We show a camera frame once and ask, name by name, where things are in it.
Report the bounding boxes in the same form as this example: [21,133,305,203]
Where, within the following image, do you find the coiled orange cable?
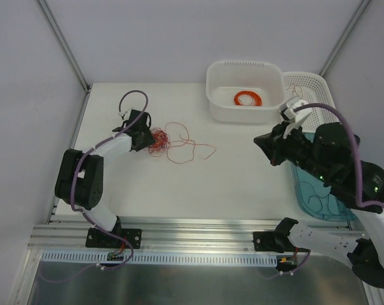
[233,90,263,107]

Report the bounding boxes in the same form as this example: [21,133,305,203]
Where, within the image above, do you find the red cables in basket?
[285,83,305,102]

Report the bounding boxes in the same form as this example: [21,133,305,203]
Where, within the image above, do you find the white perforated basket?
[283,72,338,133]

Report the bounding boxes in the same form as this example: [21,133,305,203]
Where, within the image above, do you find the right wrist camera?
[279,97,312,139]

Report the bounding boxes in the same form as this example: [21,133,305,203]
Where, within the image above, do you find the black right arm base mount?
[252,217,309,254]

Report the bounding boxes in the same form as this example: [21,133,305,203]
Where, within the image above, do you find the white plastic tub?
[205,60,285,124]

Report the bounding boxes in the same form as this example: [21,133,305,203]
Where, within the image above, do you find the teal translucent tray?
[288,133,362,222]

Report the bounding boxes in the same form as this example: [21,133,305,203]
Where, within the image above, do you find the red cable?
[165,121,217,165]

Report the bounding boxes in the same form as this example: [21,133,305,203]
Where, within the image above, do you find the purple cables in tray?
[298,180,339,217]

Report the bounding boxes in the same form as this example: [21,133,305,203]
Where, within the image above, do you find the white slotted cable duct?
[41,250,277,268]

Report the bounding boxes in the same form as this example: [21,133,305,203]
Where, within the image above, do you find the aluminium extrusion rail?
[27,217,369,255]

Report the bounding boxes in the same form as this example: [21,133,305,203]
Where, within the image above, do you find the aluminium frame post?
[36,0,91,92]
[318,0,373,78]

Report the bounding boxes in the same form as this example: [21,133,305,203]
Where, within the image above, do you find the left aluminium frame post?
[36,0,91,92]

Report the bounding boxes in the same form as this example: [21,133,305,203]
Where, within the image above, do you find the right aluminium frame post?
[318,0,373,78]

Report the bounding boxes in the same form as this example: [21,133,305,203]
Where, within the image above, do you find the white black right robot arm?
[254,122,384,289]

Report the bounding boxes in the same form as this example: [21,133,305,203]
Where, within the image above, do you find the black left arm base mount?
[85,217,142,249]

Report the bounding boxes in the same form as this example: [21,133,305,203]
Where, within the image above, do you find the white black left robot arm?
[55,110,154,247]

